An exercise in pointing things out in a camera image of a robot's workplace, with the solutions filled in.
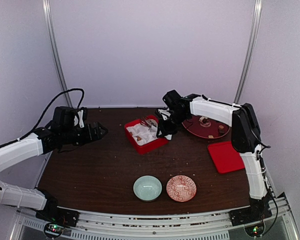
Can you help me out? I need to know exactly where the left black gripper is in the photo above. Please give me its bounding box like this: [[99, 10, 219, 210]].
[[60, 121, 108, 147]]

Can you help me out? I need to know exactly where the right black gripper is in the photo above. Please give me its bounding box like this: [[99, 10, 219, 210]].
[[156, 110, 188, 138]]

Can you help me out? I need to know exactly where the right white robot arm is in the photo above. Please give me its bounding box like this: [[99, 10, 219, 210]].
[[140, 90, 268, 200]]

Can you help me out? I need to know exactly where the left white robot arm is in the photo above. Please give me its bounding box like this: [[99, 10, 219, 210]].
[[0, 106, 109, 222]]

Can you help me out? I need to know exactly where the red square chocolate box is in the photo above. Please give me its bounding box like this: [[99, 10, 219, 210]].
[[124, 118, 169, 155]]

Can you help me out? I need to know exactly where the dark red round tray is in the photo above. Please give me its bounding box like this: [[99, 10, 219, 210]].
[[182, 115, 231, 139]]

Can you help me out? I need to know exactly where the pale green ceramic bowl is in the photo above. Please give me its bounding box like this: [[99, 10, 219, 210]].
[[133, 175, 163, 202]]

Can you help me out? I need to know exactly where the red patterned ceramic bowl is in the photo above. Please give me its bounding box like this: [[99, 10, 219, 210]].
[[166, 175, 197, 203]]

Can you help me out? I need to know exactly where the red square box lid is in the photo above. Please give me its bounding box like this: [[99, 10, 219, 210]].
[[207, 141, 245, 174]]

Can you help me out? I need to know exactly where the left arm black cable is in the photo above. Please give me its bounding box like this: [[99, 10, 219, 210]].
[[17, 87, 86, 141]]

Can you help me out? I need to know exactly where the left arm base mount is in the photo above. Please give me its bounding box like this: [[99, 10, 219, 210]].
[[34, 207, 80, 240]]

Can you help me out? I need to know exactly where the aluminium front rail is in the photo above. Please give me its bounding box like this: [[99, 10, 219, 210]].
[[14, 194, 295, 240]]

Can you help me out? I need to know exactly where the left aluminium frame post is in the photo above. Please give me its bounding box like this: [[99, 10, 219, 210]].
[[41, 0, 73, 107]]

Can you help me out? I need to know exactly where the aluminium frame post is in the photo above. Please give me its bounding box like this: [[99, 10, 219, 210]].
[[234, 0, 263, 104], [41, 0, 73, 107]]

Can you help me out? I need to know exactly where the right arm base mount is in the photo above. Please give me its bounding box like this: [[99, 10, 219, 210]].
[[229, 206, 273, 238]]

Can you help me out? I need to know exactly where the right aluminium frame post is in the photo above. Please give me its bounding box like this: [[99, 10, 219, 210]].
[[234, 0, 263, 104]]

